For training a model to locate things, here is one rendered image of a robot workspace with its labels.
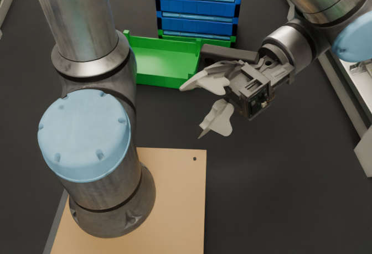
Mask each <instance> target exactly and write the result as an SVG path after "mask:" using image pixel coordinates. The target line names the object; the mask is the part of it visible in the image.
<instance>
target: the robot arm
mask: <svg viewBox="0 0 372 254"><path fill-rule="evenodd" d="M290 1H291V2H292V3H293V4H294V17H293V18H292V19H291V20H290V21H288V22H287V23H286V24H284V25H283V26H282V27H280V28H278V29H277V30H276V31H274V32H273V33H271V34H270V35H269V36H267V37H266V38H265V39H264V40H263V41H262V44H261V48H260V49H259V50H258V52H253V51H247V50H240V49H234V48H227V47H223V46H216V45H210V44H204V45H203V46H202V48H201V50H200V56H201V59H202V62H203V65H204V66H205V67H206V68H204V70H203V71H201V72H199V73H197V74H196V75H194V76H193V77H192V78H190V79H189V80H188V81H187V82H185V83H184V84H183V85H182V86H181V87H180V88H179V91H180V92H183V91H190V90H192V89H194V88H196V87H199V88H201V87H203V88H205V89H207V90H209V91H210V92H212V93H214V94H216V95H221V96H222V97H224V99H220V100H218V101H216V102H215V103H214V104H213V106H212V109H211V111H210V112H209V114H208V115H207V116H206V117H205V119H204V121H203V122H202V123H201V124H200V125H199V126H198V130H197V135H196V138H200V137H202V136H203V135H205V134H206V133H207V132H208V131H209V130H211V129H212V130H213V131H215V132H217V133H220V134H222V135H223V136H229V135H230V134H231V132H232V130H233V129H232V126H231V124H230V120H229V119H230V117H231V115H232V114H233V112H234V109H235V110H236V111H237V112H238V113H239V114H240V115H244V116H245V117H246V118H247V119H248V120H250V121H251V120H252V119H253V118H255V117H256V116H257V115H258V114H260V113H261V112H262V111H263V110H265V109H266V108H268V107H269V106H270V105H271V101H272V100H273V99H274V98H275V92H274V91H275V90H276V89H277V88H279V87H280V86H281V85H283V84H284V83H287V84H288V85H290V84H291V83H293V82H294V81H295V77H294V76H295V75H296V74H297V73H298V72H300V71H301V70H302V69H304V68H305V67H306V66H307V65H309V64H310V63H311V62H312V61H314V60H315V59H316V58H318V57H319V56H321V55H322V54H323V53H324V52H326V51H327V50H328V49H330V48H331V50H332V52H333V53H334V54H336V55H337V57H338V58H339V59H340V60H342V61H345V62H348V63H358V62H362V61H366V60H369V59H372V0H290ZM39 2H40V4H41V7H42V9H43V12H44V14H45V17H46V19H47V21H48V24H49V26H50V29H51V32H52V34H53V36H54V39H55V41H56V45H55V46H54V48H53V50H52V52H51V60H52V62H53V65H54V67H55V70H56V72H57V74H58V77H59V79H60V81H61V84H62V89H63V90H62V94H61V98H59V99H58V100H56V101H55V102H54V103H53V104H52V105H51V106H50V107H49V108H48V109H47V110H46V112H45V113H44V114H43V116H42V119H41V120H40V123H39V131H38V143H39V146H40V149H41V151H42V154H43V157H44V159H45V161H46V163H47V165H48V166H49V168H50V169H51V170H52V171H53V172H54V173H55V175H56V176H57V177H58V179H59V180H60V182H61V183H62V185H63V186H64V188H65V189H66V191H67V192H68V193H69V209H70V212H71V215H72V217H73V219H74V220H75V222H76V223H77V224H78V226H79V227H80V228H81V229H82V230H83V231H85V232H86V233H88V234H89V235H92V236H95V237H99V238H103V239H111V238H116V237H120V236H123V235H126V234H129V233H130V232H132V231H134V230H135V229H136V228H138V227H139V226H141V225H142V224H143V223H144V221H145V220H146V219H147V218H148V216H149V215H150V213H151V211H152V209H153V207H154V203H155V200H156V186H155V183H154V179H153V177H152V174H151V172H150V171H149V169H148V168H147V167H146V166H145V165H144V164H143V163H142V162H140V160H139V158H138V154H137V149H136V75H137V62H136V58H135V54H134V52H133V50H132V48H131V46H130V45H129V42H128V40H127V38H126V37H125V35H124V34H122V33H121V32H120V31H118V30H116V29H115V24H114V21H113V16H112V12H111V7H110V2H109V0H39ZM273 92H274V93H273ZM273 95H274V97H273V98H272V96H273ZM267 96H268V97H267ZM267 99H268V100H267ZM233 106H234V107H233Z"/></svg>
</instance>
